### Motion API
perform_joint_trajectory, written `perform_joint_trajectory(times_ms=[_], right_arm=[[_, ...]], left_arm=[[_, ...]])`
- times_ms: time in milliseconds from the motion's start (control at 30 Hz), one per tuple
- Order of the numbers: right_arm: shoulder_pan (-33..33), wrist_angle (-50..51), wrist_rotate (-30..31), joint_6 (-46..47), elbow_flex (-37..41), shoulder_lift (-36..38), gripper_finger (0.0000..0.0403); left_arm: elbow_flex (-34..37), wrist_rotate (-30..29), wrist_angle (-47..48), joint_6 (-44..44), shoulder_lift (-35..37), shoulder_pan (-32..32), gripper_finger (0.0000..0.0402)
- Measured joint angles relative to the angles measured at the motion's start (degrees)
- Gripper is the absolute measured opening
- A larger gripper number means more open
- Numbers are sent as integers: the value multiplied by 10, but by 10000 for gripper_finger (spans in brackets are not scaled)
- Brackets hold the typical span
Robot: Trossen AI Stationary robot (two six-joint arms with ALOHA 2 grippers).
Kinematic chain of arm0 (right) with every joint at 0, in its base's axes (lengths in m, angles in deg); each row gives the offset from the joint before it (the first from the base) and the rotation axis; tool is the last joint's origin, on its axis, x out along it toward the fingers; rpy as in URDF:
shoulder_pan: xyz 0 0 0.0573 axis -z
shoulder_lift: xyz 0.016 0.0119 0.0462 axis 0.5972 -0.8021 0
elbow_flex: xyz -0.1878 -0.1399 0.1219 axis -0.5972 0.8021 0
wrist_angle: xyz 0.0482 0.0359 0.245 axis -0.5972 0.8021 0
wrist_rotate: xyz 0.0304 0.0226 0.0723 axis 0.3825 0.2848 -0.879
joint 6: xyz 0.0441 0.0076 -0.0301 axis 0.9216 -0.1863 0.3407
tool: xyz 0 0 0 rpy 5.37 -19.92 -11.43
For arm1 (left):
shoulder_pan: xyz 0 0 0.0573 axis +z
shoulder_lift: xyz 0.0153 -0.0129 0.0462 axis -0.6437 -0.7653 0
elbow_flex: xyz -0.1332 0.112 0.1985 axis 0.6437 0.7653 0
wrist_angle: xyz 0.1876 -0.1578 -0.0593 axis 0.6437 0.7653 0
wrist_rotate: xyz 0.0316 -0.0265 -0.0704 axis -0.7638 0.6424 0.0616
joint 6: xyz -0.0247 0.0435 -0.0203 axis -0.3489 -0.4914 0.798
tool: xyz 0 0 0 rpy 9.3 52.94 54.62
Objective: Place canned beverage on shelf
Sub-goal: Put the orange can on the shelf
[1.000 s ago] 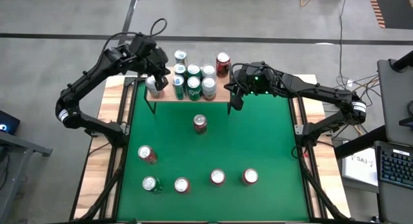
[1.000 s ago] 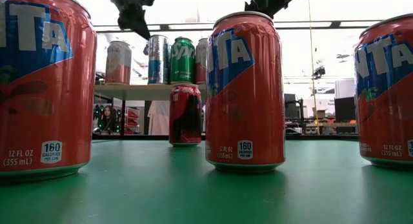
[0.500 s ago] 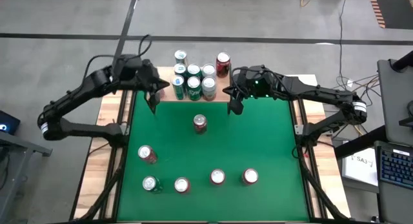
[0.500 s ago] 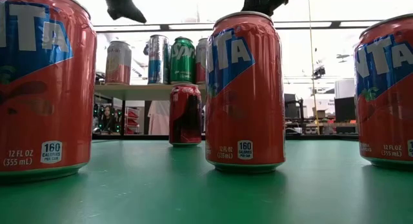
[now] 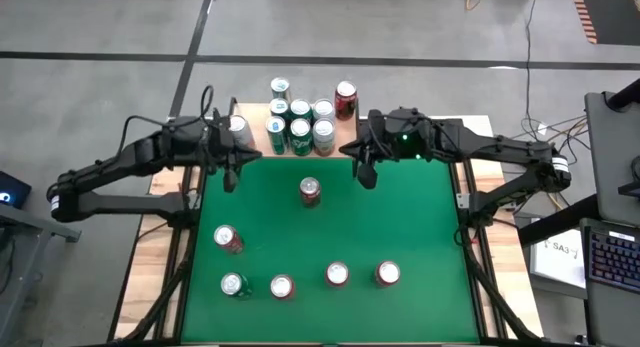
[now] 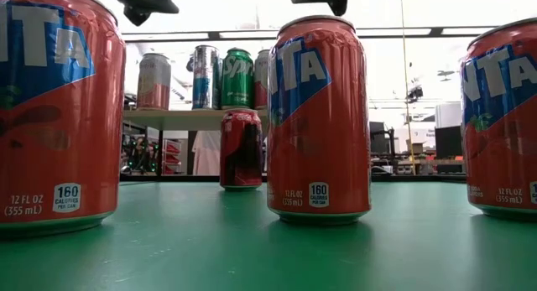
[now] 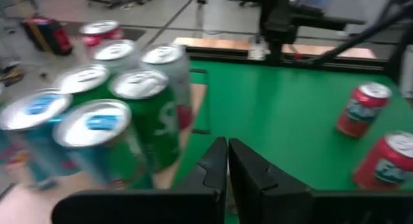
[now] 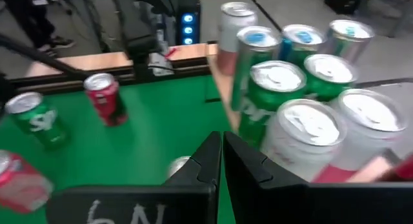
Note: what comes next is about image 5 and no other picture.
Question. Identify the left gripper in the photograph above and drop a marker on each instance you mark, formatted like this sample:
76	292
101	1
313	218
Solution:
217	142

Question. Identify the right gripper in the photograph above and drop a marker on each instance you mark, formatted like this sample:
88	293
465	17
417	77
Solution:
400	134

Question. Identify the silver beverage can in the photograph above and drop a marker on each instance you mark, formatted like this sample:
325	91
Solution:
241	127

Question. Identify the white and red can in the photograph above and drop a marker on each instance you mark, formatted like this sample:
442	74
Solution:
324	134
324	108

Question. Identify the blue silver Red Bull can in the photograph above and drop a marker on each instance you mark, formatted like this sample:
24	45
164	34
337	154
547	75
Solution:
276	132

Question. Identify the green Sprite can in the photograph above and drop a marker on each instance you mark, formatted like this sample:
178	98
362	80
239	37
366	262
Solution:
301	108
231	283
301	137

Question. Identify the slim blue beverage can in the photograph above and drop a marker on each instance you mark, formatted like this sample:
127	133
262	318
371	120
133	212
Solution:
279	107
280	85

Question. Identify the orange Fanta can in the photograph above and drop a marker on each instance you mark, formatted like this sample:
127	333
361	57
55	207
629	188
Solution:
388	272
282	286
338	273

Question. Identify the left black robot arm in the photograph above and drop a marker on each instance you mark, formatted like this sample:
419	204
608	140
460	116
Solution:
125	157

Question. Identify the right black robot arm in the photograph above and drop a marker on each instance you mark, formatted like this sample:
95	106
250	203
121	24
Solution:
500	149

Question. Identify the red Star Wars Coca-Cola can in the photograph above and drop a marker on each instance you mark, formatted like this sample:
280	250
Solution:
310	187
225	234

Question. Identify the green table mat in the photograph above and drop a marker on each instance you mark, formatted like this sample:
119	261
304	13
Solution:
325	312

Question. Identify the black desk beam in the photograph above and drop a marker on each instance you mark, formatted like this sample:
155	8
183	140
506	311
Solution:
555	221

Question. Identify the white SA3 sign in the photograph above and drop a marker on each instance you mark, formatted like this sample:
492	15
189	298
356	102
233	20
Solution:
555	257

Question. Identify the grey side table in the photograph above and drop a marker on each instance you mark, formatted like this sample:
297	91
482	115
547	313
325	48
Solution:
30	227

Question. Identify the black computer with blue light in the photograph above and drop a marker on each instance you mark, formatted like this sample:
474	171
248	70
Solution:
12	187

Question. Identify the grey desk panel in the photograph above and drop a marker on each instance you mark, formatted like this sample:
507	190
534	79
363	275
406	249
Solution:
610	152

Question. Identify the black mat with orange stripes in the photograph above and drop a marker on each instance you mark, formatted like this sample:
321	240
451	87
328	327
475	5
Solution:
615	12

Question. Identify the wooden shelf with black frame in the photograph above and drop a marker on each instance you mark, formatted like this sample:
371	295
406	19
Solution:
260	137

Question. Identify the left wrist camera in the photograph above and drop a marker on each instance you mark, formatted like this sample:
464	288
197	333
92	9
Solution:
230	181

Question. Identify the silver mounting bracket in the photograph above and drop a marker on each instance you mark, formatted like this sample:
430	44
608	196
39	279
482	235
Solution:
462	201

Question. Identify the black aluminium table frame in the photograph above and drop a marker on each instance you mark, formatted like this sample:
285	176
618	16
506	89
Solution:
181	312

